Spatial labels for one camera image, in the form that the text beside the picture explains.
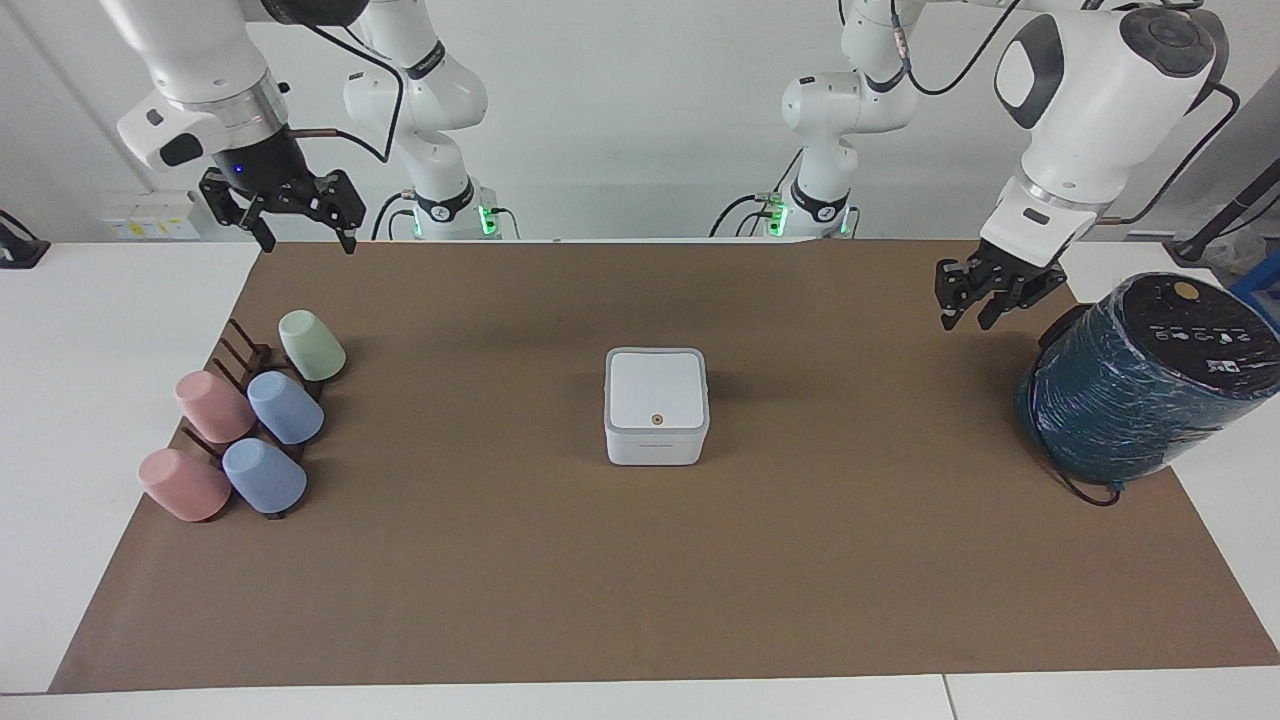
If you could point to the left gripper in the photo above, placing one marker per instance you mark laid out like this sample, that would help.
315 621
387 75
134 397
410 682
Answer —
1015 268

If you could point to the white square trash can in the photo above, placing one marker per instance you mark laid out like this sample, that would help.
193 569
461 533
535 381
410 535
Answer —
656 400

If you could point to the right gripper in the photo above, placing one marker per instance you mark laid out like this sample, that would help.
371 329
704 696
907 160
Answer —
265 165

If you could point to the teal plastic-wrapped cylinder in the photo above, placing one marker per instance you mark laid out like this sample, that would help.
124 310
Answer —
1130 390

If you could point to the white wall socket strip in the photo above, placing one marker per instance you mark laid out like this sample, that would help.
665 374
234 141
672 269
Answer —
150 215

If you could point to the black stand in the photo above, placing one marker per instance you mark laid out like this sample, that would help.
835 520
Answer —
1225 215
18 245

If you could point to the dark brown cup rack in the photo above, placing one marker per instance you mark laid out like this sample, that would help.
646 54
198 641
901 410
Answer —
250 358

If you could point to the blue plastic cup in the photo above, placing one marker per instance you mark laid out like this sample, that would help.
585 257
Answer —
263 476
286 407

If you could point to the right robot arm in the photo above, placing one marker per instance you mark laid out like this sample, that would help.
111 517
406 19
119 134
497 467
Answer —
190 60

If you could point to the green plastic cup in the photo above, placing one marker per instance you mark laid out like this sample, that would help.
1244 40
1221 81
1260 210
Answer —
312 345

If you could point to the pink plastic cup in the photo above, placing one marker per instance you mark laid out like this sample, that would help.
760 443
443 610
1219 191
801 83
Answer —
183 485
213 405

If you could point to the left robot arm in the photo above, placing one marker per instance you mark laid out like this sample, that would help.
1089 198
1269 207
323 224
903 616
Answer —
1090 90

